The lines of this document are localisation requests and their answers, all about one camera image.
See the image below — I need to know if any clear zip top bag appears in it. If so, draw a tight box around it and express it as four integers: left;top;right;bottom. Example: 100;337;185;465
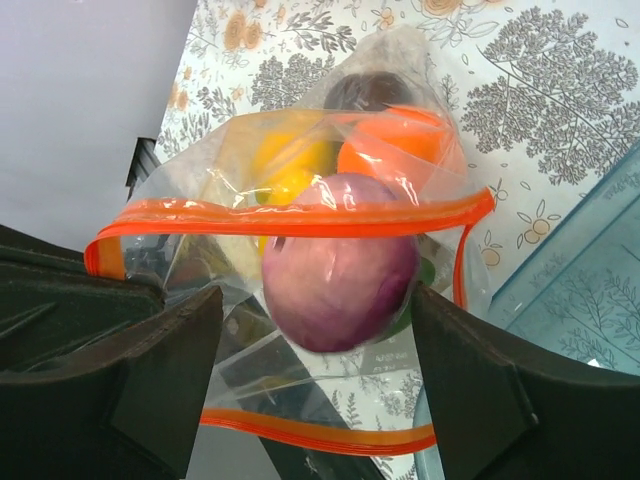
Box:
84;26;494;456

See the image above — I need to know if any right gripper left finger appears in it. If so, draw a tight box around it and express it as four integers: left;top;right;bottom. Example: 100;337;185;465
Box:
1;287;222;479

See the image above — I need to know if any floral table mat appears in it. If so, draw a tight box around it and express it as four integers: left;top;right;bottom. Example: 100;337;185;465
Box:
154;0;640;480

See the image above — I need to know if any teal glass tray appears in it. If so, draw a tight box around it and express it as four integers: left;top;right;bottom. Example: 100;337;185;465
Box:
414;148;639;479

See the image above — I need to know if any yellow bell pepper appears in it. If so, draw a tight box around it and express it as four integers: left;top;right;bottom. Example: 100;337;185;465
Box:
249;127;341;256

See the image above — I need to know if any dark purple fruit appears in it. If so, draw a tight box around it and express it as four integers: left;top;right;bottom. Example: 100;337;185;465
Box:
323;71;414;112

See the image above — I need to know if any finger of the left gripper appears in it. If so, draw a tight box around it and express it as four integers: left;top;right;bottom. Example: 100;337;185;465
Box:
1;226;163;370

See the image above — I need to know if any orange fruit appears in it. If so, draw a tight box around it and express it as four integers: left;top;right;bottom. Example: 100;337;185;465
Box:
337;105;467;196

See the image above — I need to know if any purple onion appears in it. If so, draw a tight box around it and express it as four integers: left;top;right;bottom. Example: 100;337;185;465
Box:
260;172;421;355

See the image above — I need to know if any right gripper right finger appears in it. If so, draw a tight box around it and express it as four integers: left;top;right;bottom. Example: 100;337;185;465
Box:
412;287;639;479

